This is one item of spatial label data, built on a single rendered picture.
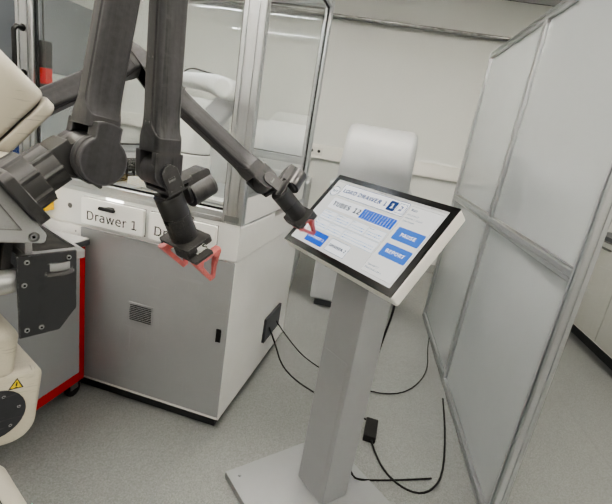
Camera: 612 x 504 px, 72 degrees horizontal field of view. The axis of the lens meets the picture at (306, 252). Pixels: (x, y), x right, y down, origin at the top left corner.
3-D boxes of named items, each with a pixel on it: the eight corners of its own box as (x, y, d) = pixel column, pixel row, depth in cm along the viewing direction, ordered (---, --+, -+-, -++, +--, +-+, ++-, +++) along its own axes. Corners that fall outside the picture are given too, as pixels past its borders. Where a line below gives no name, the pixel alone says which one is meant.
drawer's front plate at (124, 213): (142, 237, 168) (143, 210, 165) (80, 222, 174) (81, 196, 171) (144, 236, 170) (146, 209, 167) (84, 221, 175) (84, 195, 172)
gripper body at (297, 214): (299, 206, 136) (286, 191, 131) (317, 214, 128) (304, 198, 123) (285, 221, 135) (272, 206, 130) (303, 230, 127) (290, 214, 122)
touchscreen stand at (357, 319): (285, 585, 128) (347, 275, 100) (224, 477, 162) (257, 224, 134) (397, 518, 157) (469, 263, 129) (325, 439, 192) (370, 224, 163)
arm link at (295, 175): (250, 186, 125) (262, 178, 118) (269, 158, 130) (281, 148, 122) (281, 210, 129) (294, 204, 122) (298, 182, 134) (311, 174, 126)
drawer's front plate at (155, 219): (213, 254, 162) (216, 226, 159) (147, 238, 167) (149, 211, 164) (215, 253, 163) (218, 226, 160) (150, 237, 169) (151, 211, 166)
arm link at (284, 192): (266, 196, 124) (279, 196, 120) (277, 179, 126) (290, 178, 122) (279, 211, 128) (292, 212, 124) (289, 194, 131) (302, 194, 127)
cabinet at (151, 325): (218, 434, 184) (238, 263, 161) (25, 370, 204) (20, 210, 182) (283, 340, 273) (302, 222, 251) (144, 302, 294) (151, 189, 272)
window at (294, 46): (245, 186, 158) (276, -78, 134) (243, 186, 158) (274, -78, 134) (303, 173, 240) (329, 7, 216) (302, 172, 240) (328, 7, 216)
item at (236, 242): (236, 262, 162) (240, 226, 158) (20, 210, 182) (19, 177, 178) (300, 221, 251) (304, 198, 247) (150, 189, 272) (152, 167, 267)
